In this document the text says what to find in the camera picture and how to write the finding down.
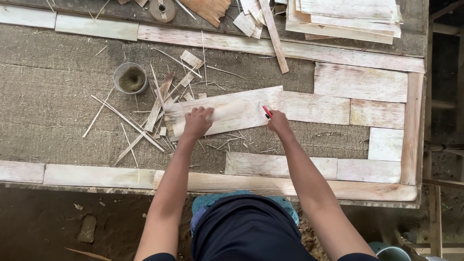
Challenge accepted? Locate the person's right hand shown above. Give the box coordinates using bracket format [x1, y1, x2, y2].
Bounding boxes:
[268, 110, 293, 137]

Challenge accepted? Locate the person's left hand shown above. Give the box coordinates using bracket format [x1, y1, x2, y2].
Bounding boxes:
[182, 106, 215, 140]

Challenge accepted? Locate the large pale veneer sheet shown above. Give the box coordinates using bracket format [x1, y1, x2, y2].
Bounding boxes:
[164, 86, 287, 142]

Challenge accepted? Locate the pile of veneer splinters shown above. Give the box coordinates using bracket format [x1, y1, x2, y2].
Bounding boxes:
[83, 49, 247, 183]

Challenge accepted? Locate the pale wood veneer panel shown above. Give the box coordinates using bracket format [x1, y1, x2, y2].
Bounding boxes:
[350, 98, 406, 130]
[368, 127, 405, 162]
[336, 158, 402, 184]
[283, 91, 351, 125]
[224, 151, 338, 180]
[314, 62, 409, 103]

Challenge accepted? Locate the plastic cup with brown paste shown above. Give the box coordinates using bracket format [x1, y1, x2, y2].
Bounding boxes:
[113, 62, 149, 95]

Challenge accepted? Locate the pale wood veneer strip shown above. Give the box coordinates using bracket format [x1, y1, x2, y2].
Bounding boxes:
[153, 170, 418, 202]
[43, 164, 156, 190]
[0, 4, 57, 29]
[0, 160, 45, 184]
[400, 71, 425, 186]
[137, 24, 425, 73]
[55, 13, 139, 41]

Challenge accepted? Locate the long narrow veneer strip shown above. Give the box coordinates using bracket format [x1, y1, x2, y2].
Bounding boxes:
[259, 0, 290, 74]

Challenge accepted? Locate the heap of small veneer offcuts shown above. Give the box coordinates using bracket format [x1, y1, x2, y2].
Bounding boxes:
[233, 0, 267, 40]

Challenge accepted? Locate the reddish brown veneer piece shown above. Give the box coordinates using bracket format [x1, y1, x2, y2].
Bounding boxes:
[178, 0, 232, 28]

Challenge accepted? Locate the brown tape roll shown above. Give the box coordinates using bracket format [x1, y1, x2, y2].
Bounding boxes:
[149, 0, 177, 23]

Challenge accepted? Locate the dark navy shirt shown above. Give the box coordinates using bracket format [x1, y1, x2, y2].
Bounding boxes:
[142, 194, 379, 261]

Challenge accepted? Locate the stack of pale veneer sheets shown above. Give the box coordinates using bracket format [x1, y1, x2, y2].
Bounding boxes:
[285, 0, 403, 45]

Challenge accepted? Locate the coarse brown table mat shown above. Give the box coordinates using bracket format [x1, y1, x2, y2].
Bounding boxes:
[0, 23, 370, 174]

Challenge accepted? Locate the grey stone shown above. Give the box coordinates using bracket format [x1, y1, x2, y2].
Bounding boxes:
[77, 215, 98, 243]

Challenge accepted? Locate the grey green bucket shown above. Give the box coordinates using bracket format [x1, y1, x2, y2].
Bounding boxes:
[368, 242, 412, 261]

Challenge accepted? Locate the straw broom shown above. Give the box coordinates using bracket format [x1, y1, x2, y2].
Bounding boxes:
[423, 142, 464, 157]

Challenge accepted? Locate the thin wood sliver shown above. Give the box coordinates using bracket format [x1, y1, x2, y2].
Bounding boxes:
[65, 247, 111, 261]

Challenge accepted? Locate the wooden frame rack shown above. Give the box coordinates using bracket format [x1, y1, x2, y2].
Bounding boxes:
[422, 0, 464, 261]

